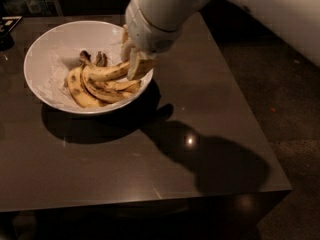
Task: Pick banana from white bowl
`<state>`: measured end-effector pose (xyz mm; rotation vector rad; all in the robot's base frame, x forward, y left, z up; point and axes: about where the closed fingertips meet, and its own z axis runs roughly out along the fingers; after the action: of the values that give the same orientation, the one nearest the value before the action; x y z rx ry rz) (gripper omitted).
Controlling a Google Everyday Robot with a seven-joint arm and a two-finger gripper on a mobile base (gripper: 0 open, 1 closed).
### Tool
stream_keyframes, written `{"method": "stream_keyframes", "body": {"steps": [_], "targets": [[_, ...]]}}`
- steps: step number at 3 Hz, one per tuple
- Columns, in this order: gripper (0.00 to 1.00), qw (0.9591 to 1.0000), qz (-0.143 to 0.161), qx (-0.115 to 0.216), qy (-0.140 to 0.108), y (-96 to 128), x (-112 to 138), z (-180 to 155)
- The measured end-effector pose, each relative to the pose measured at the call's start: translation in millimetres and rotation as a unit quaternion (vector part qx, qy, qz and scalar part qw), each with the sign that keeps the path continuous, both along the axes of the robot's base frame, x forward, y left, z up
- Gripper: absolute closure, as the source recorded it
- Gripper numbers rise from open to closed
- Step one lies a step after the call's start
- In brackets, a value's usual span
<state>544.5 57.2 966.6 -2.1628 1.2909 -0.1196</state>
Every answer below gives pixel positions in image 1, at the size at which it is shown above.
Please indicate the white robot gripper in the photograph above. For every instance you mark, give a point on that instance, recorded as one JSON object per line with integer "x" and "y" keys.
{"x": 145, "y": 34}

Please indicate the long yellow banana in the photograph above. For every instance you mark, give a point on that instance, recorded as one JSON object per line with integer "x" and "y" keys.
{"x": 99, "y": 70}

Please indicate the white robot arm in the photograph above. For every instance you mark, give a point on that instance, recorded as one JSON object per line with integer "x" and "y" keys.
{"x": 297, "y": 22}

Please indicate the yellow banana bunch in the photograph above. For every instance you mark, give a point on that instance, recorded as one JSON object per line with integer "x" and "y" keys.
{"x": 94, "y": 94}

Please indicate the white ceramic bowl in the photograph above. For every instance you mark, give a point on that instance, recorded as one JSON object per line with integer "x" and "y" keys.
{"x": 56, "y": 52}

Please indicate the white paper bowl liner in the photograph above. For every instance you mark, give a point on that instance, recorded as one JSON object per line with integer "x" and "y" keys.
{"x": 86, "y": 76}

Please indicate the shelf with bottles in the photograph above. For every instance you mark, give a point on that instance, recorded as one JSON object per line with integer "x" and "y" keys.
{"x": 30, "y": 8}

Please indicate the black object at left edge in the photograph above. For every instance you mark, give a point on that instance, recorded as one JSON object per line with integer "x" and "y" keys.
{"x": 7, "y": 24}

